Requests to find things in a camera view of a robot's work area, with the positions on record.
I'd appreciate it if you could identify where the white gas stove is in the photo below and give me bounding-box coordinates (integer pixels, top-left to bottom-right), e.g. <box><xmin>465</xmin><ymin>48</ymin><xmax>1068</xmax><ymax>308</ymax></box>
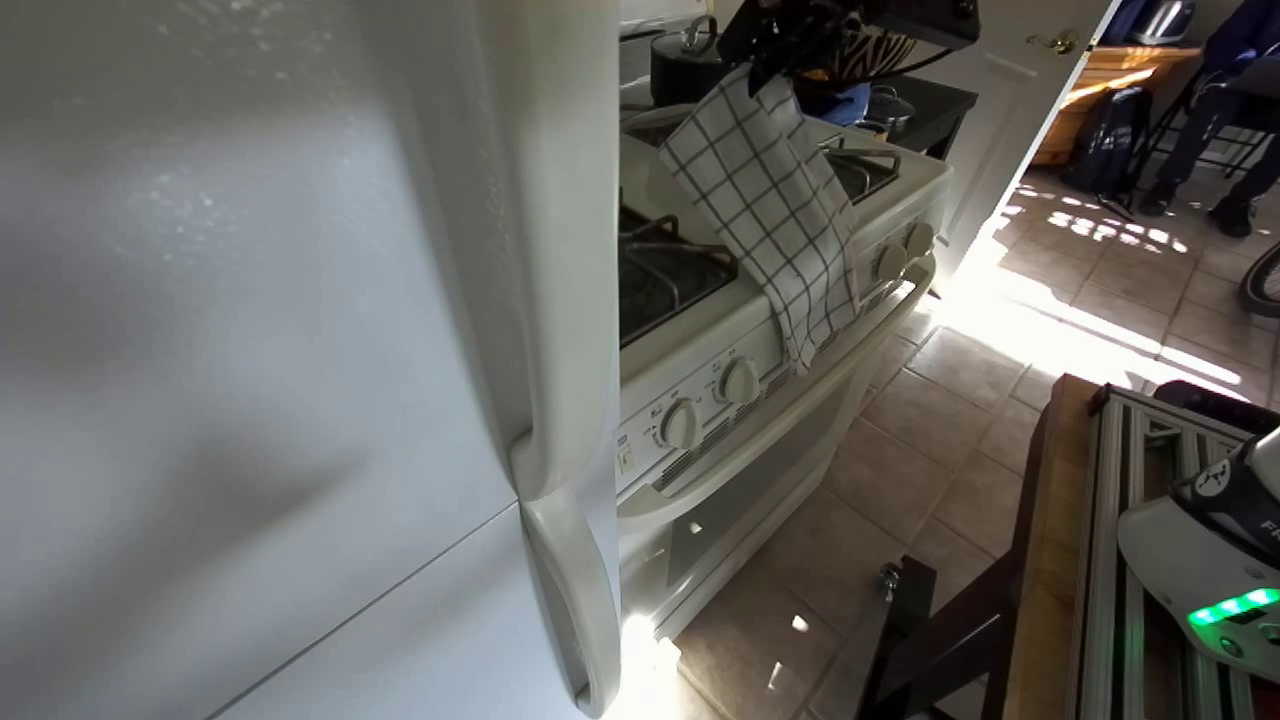
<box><xmin>616</xmin><ymin>69</ymin><xmax>947</xmax><ymax>638</ymax></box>

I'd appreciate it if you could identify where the right black burner grate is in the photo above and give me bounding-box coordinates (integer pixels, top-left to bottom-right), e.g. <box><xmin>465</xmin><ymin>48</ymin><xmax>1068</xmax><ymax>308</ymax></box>
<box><xmin>828</xmin><ymin>149</ymin><xmax>900</xmax><ymax>206</ymax></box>

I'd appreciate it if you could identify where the white checkered towel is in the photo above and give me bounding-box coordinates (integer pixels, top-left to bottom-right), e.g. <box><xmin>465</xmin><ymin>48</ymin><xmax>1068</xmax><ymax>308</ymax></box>
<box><xmin>659</xmin><ymin>73</ymin><xmax>861</xmax><ymax>364</ymax></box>

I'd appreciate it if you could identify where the white stove knob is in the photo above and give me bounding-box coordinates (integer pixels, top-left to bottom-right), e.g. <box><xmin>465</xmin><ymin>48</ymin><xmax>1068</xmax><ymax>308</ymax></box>
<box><xmin>873</xmin><ymin>244</ymin><xmax>903</xmax><ymax>279</ymax></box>
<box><xmin>715</xmin><ymin>359</ymin><xmax>758</xmax><ymax>409</ymax></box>
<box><xmin>903</xmin><ymin>222</ymin><xmax>936</xmax><ymax>258</ymax></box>
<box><xmin>657</xmin><ymin>399</ymin><xmax>699</xmax><ymax>447</ymax></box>

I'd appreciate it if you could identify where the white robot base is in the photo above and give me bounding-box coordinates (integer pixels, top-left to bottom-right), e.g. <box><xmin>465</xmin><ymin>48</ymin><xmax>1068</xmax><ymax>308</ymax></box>
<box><xmin>1117</xmin><ymin>427</ymin><xmax>1280</xmax><ymax>683</ymax></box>

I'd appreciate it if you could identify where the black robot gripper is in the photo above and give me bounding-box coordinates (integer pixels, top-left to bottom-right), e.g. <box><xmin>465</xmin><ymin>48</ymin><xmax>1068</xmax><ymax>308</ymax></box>
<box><xmin>715</xmin><ymin>0</ymin><xmax>861</xmax><ymax>93</ymax></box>

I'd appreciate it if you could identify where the zebra pattern bowl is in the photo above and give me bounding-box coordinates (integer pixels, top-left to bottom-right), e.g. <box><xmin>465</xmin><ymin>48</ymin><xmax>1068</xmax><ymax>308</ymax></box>
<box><xmin>832</xmin><ymin>28</ymin><xmax>914</xmax><ymax>86</ymax></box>

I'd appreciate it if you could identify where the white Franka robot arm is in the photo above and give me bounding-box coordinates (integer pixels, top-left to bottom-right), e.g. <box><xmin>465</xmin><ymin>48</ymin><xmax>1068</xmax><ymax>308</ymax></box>
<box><xmin>715</xmin><ymin>0</ymin><xmax>980</xmax><ymax>93</ymax></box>

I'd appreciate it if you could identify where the black stand frame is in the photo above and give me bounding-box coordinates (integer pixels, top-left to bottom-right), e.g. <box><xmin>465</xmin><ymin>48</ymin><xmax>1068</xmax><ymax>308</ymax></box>
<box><xmin>854</xmin><ymin>552</ymin><xmax>1019</xmax><ymax>720</ymax></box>

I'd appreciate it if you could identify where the black burner grate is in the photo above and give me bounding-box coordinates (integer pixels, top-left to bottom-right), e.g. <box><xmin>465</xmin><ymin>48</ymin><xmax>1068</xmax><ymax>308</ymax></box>
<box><xmin>619</xmin><ymin>208</ymin><xmax>738</xmax><ymax>343</ymax></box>
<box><xmin>828</xmin><ymin>149</ymin><xmax>900</xmax><ymax>206</ymax></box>

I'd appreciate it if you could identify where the white refrigerator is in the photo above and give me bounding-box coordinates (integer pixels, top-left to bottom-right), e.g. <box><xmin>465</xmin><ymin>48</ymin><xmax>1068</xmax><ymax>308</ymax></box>
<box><xmin>0</xmin><ymin>0</ymin><xmax>619</xmax><ymax>720</ymax></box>

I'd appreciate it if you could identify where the dark saucepan with handle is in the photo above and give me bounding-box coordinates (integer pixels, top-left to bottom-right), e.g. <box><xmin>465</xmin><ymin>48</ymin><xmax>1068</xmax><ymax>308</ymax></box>
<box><xmin>652</xmin><ymin>15</ymin><xmax>728</xmax><ymax>104</ymax></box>

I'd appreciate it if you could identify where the left black burner grate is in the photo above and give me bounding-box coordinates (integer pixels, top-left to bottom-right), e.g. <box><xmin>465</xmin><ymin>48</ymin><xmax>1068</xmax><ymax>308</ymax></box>
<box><xmin>619</xmin><ymin>208</ymin><xmax>738</xmax><ymax>343</ymax></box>

